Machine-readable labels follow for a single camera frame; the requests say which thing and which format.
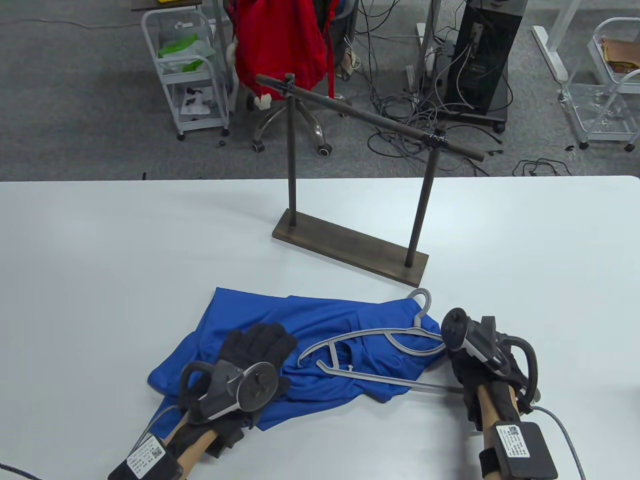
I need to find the person's right hand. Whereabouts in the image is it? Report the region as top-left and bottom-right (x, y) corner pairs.
(446, 345), (535, 432)

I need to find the person's left hand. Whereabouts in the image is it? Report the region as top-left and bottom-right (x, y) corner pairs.
(179, 322), (299, 430)

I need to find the blue t-shirt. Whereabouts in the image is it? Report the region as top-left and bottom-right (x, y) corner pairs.
(147, 286), (446, 432)

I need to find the grey plastic hanger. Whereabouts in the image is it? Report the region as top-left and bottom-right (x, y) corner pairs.
(298, 289), (466, 393)

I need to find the person's left forearm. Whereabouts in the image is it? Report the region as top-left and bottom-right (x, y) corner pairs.
(162, 414), (251, 480)

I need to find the person's right forearm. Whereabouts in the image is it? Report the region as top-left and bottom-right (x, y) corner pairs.
(474, 384), (523, 480)

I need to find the grey left hand controller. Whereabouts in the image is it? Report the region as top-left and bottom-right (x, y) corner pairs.
(179, 361), (279, 426)

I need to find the grey hand controller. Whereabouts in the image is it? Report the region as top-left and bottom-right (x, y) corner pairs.
(442, 308), (541, 403)
(179, 361), (279, 426)

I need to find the grey right hand controller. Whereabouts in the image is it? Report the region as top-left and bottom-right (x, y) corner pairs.
(442, 308), (541, 403)

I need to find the dark metal clothes rack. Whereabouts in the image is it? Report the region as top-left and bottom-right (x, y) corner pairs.
(255, 72), (487, 289)

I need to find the office chair with chrome base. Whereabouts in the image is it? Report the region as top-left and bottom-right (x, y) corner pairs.
(247, 0), (359, 156)

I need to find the white cart with green bag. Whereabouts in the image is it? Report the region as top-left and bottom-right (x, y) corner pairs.
(141, 9), (231, 141)

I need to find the white cart with brown item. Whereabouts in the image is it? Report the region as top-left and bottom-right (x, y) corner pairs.
(557, 17), (640, 153)

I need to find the red jacket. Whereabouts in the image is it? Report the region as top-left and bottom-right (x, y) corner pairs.
(227, 0), (337, 108)

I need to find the green plastic bag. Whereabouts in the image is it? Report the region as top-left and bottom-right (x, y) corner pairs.
(158, 33), (216, 74)

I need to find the black computer tower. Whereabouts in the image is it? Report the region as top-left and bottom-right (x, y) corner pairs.
(444, 0), (529, 134)

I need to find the white desk leg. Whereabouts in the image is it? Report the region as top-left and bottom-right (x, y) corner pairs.
(531, 0), (582, 84)

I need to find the grey metal desk leg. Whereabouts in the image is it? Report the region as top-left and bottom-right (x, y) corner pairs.
(416, 0), (444, 97)

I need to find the brown item in cart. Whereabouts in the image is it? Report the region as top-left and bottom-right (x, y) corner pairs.
(601, 39), (640, 74)

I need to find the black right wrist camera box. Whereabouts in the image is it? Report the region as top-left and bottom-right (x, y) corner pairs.
(492, 422), (559, 479)

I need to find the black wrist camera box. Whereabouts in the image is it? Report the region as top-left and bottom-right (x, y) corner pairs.
(107, 435), (183, 480)
(492, 422), (559, 479)

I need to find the grey right wrist cable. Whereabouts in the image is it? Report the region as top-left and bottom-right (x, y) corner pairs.
(531, 406), (587, 480)

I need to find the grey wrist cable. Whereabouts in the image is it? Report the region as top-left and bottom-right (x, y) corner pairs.
(531, 406), (587, 480)
(131, 405), (182, 451)

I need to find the grey left wrist cable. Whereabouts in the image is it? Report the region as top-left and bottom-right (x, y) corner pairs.
(131, 405), (182, 451)

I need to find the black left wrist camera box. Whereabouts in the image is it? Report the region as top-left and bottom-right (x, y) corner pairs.
(107, 435), (183, 480)

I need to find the coiled black floor cable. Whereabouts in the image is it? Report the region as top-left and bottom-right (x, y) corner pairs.
(512, 158), (574, 178)

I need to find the tangle of floor cables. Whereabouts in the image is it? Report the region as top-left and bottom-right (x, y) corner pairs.
(342, 0), (506, 177)

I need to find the black cable on table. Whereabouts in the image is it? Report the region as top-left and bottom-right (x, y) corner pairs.
(0, 463), (41, 480)

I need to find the thin black floor cable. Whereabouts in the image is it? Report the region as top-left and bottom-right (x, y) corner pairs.
(0, 18), (147, 32)

